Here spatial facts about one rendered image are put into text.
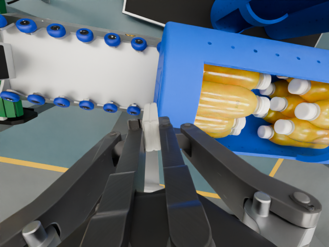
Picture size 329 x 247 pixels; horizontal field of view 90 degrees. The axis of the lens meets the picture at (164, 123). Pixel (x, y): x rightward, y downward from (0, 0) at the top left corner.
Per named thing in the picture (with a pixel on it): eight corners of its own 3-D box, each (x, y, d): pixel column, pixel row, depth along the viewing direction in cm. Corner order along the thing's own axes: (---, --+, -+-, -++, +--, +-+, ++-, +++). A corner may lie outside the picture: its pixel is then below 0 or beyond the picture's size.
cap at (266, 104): (252, 94, 38) (259, 95, 38) (247, 111, 39) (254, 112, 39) (264, 97, 34) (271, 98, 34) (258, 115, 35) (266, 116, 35)
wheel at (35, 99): (46, 104, 51) (48, 98, 52) (28, 98, 48) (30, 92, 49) (41, 107, 54) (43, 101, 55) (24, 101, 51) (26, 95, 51)
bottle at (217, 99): (173, 76, 36) (251, 87, 39) (169, 107, 38) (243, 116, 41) (178, 77, 30) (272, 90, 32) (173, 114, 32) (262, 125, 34)
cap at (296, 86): (312, 85, 38) (305, 83, 38) (299, 97, 41) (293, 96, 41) (303, 75, 41) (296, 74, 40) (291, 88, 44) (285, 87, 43)
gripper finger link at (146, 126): (153, 151, 16) (146, 152, 16) (152, 124, 22) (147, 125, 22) (150, 122, 15) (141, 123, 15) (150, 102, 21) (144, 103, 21)
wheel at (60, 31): (44, 33, 45) (41, 26, 43) (58, 27, 47) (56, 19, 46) (56, 40, 44) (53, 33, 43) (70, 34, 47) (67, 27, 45)
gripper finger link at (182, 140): (159, 136, 13) (196, 132, 13) (157, 116, 18) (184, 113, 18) (161, 152, 14) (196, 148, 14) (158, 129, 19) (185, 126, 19)
